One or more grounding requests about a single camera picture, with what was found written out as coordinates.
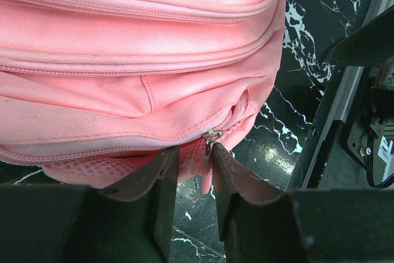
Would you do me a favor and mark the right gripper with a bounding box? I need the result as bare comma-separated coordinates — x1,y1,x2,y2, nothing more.
329,15,393,188

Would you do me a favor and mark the pink school backpack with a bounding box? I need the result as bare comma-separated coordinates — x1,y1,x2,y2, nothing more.
1,0,286,193

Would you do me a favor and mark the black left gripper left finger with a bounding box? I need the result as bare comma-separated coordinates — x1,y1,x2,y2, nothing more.
1,147,179,262

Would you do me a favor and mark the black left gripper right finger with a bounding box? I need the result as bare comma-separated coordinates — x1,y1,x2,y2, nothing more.
211,144,393,262

